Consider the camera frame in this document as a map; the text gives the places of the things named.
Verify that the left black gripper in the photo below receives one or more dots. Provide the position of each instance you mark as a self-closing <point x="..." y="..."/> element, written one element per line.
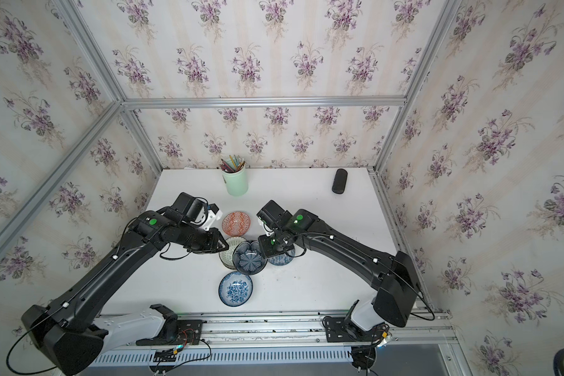
<point x="215" y="244"/>

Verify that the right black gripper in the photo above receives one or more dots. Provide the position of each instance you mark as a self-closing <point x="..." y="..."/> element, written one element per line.
<point x="265" y="251"/>

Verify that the blue damask patterned bowl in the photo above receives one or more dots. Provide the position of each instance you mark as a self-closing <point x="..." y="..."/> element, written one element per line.
<point x="282" y="259"/>

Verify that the green triangle patterned bowl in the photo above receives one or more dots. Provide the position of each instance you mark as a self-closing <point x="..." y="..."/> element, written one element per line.
<point x="226" y="257"/>

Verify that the dark navy flower bowl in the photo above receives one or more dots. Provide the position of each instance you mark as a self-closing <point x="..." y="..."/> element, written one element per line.
<point x="248" y="259"/>

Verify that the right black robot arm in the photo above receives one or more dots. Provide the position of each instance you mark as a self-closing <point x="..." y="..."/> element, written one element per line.
<point x="393" y="277"/>

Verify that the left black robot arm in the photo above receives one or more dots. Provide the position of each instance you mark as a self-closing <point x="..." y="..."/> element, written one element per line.
<point x="67" y="330"/>

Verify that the red patterned bowl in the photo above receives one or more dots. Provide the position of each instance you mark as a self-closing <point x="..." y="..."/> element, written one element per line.
<point x="236" y="224"/>

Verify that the blue floral shallow bowl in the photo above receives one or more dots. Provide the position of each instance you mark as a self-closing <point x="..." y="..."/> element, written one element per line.
<point x="235" y="289"/>

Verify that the light green cup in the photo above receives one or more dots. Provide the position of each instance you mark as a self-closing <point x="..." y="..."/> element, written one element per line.
<point x="236" y="183"/>

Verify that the colourful straws bundle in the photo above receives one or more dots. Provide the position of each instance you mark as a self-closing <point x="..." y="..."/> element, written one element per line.
<point x="232" y="164"/>

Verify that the black oblong case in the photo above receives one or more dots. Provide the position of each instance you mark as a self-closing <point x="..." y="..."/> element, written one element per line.
<point x="340" y="181"/>

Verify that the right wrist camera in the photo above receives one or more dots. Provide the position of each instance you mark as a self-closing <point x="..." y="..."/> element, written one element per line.
<point x="273" y="217"/>

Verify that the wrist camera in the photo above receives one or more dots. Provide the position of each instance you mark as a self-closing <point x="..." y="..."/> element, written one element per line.
<point x="273" y="217"/>
<point x="196" y="211"/>

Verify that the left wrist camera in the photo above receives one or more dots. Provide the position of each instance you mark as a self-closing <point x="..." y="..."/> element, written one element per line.
<point x="196" y="211"/>

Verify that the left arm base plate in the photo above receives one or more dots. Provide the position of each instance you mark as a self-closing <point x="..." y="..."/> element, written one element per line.
<point x="186" y="332"/>

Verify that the aluminium mounting rail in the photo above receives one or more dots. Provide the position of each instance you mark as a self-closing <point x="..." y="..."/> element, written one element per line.
<point x="244" y="329"/>

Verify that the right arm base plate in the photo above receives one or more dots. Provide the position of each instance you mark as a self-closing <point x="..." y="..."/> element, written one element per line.
<point x="341" y="329"/>

